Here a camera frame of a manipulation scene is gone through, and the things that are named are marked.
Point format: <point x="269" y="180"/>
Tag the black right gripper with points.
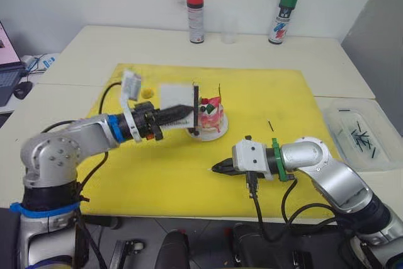
<point x="252" y="174"/>

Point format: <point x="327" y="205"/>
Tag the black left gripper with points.
<point x="145" y="121"/>

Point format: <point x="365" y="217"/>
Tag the white matchbox with black striker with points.
<point x="176" y="94"/>

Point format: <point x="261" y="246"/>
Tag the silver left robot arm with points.
<point x="60" y="152"/>

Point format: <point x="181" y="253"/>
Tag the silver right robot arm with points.
<point x="327" y="168"/>

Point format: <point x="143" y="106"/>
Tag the white round cake plate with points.
<point x="217" y="133"/>

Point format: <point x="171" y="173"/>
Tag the pink toy cake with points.
<point x="212" y="117"/>

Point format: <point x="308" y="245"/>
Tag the yellow foam mat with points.
<point x="189" y="171"/>

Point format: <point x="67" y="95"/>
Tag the small yellow round object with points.
<point x="146" y="93"/>

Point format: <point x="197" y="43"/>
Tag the thin dark red candle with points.
<point x="220" y="91"/>

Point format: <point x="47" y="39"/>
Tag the green right wrist clamp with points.
<point x="278" y="158"/>

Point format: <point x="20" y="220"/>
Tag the blue left wrist clamp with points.
<point x="114" y="127"/>

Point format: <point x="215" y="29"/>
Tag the dark rounded shape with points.
<point x="173" y="250"/>

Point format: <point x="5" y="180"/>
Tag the large dark base shape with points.
<point x="283" y="247"/>

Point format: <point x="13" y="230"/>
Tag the clear plastic cup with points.
<point x="229" y="34"/>

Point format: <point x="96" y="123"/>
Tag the red capped spray can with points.
<point x="196" y="14"/>

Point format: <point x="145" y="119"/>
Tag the black caster wheel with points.
<point x="130" y="250"/>

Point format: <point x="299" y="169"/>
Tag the blue and white packet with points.
<point x="44" y="62"/>

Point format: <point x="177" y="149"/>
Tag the green capped spray can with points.
<point x="283" y="17"/>

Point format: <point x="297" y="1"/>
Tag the clear plastic tray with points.
<point x="378" y="155"/>

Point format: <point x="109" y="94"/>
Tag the black computer mouse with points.
<point x="22" y="90"/>

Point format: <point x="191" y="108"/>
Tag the blue tape band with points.
<point x="41" y="210"/>

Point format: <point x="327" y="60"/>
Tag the open laptop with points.
<point x="7" y="61"/>

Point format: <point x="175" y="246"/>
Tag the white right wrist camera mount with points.
<point x="250" y="154"/>

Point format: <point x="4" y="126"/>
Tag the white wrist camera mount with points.
<point x="130" y="88"/>
<point x="250" y="154"/>

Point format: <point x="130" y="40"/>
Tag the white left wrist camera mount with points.
<point x="130" y="88"/>

